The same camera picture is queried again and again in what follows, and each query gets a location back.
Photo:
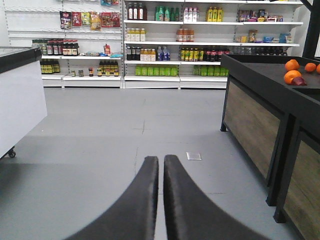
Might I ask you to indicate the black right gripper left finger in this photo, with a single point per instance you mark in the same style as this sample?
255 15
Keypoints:
133 215

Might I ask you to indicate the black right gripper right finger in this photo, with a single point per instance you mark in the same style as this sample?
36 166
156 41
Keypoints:
191 215

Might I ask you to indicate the small steel floor plate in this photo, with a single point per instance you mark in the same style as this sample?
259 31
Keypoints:
193 156

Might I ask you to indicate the black wooden produce stand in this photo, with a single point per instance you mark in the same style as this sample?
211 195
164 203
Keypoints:
260 111

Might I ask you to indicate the white chest freezer near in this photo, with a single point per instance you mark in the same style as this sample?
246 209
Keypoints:
22 96

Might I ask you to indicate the orange fruit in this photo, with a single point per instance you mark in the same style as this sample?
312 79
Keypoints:
290 75
310 67
291 65

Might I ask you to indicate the white supermarket shelf unit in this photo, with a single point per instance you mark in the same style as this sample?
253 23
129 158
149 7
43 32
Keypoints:
142 44

